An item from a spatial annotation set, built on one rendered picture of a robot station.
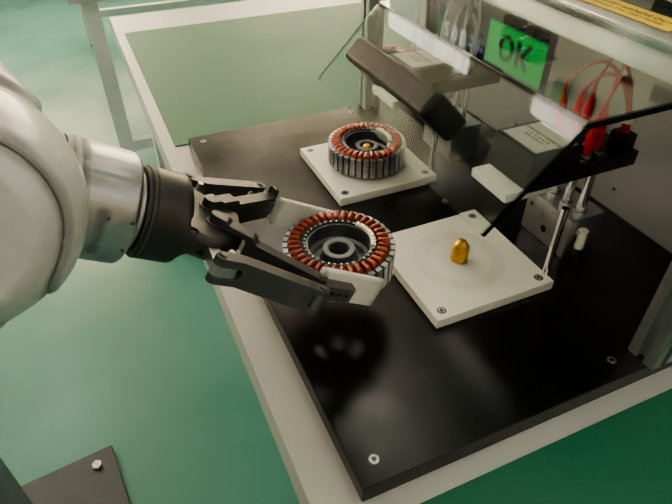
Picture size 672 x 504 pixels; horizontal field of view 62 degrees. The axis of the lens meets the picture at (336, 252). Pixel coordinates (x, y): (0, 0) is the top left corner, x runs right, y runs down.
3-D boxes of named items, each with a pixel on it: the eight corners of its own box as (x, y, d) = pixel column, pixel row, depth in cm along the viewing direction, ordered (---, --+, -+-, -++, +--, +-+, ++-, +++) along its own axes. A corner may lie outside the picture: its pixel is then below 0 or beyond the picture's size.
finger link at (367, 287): (322, 265, 48) (325, 270, 48) (382, 277, 52) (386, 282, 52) (306, 291, 50) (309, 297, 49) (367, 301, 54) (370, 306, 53)
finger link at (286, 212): (268, 224, 57) (266, 220, 58) (323, 236, 62) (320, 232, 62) (280, 199, 56) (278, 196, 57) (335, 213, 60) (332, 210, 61)
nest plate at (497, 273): (436, 329, 58) (437, 321, 57) (371, 246, 68) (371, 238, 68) (551, 289, 62) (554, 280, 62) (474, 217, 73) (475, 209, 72)
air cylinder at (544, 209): (559, 258, 67) (572, 221, 63) (519, 224, 72) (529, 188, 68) (592, 248, 68) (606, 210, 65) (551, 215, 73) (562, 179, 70)
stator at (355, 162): (350, 189, 76) (350, 165, 74) (315, 152, 84) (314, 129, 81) (419, 169, 80) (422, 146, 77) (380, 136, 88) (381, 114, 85)
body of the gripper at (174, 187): (110, 218, 49) (209, 238, 54) (123, 279, 43) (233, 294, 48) (137, 143, 46) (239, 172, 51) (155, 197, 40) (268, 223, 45)
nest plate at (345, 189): (340, 206, 75) (340, 198, 74) (300, 155, 85) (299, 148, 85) (436, 182, 80) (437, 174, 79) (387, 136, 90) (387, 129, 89)
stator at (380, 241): (307, 319, 52) (306, 290, 49) (269, 249, 60) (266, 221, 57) (413, 287, 55) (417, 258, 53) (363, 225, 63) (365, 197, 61)
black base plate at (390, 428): (361, 503, 46) (362, 489, 44) (190, 150, 91) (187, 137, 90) (752, 330, 61) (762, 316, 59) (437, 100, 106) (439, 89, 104)
